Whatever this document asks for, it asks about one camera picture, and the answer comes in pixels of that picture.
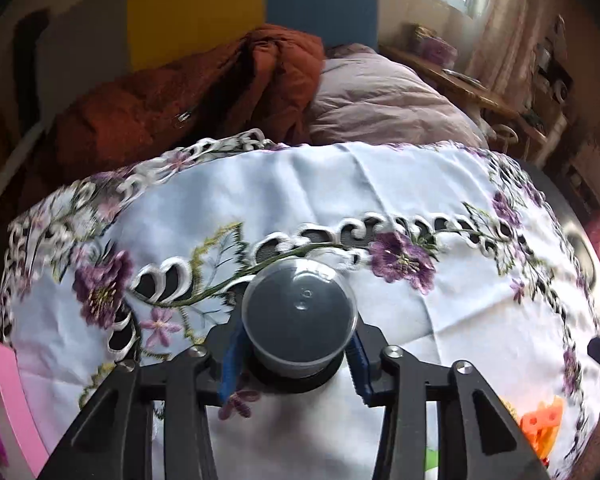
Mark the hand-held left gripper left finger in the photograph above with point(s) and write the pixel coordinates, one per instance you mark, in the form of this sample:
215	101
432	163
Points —
232	360

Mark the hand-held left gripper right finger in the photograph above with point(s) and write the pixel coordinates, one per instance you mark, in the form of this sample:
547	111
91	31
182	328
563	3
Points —
357	365

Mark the clear cylinder container black base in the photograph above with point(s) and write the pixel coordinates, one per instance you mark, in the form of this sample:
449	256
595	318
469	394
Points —
300	305

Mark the pink shallow box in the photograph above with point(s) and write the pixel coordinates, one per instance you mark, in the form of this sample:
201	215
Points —
15	400

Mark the orange plastic toy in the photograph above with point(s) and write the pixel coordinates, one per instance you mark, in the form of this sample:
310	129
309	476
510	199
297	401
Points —
542	425

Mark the embroidered floral white tablecloth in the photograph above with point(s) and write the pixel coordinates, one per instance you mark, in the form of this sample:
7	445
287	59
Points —
330	195

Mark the rust quilted blanket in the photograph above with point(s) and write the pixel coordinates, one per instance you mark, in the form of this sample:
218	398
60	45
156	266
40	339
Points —
180	95

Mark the cluttered shelf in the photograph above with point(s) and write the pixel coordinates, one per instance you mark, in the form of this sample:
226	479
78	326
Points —
555	75

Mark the wooden side table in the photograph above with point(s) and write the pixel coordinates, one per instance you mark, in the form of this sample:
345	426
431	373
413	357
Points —
460	87

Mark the purple tin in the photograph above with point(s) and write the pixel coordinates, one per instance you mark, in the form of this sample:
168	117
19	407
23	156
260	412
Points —
435	47

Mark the beige curtain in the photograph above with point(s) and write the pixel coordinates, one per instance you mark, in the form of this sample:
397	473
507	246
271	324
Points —
505	25

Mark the grey yellow blue headboard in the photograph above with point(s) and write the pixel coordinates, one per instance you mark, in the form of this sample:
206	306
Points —
195	10

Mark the white bed rail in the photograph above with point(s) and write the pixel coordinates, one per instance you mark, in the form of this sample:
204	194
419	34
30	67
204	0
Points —
10	172

